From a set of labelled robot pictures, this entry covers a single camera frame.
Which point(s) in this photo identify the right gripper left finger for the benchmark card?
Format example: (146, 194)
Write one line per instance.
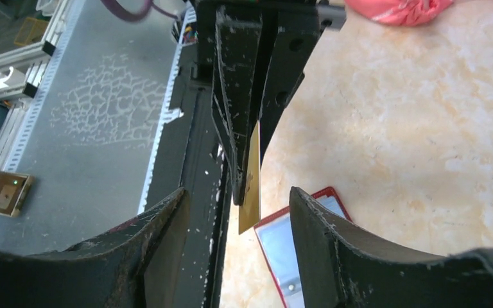
(135, 264)

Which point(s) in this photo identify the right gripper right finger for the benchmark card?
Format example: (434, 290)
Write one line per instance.
(344, 265)

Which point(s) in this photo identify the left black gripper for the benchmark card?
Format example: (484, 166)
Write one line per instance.
(240, 42)

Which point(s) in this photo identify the red card holder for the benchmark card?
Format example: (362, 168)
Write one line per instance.
(275, 237)

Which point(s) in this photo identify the gold credit card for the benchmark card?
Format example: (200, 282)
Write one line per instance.
(249, 211)

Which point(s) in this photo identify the pink white cloth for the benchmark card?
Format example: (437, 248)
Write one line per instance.
(399, 12)

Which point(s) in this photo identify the brown electronic box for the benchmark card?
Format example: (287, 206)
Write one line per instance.
(14, 188)

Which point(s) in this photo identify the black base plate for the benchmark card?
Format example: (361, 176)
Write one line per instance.
(188, 156)

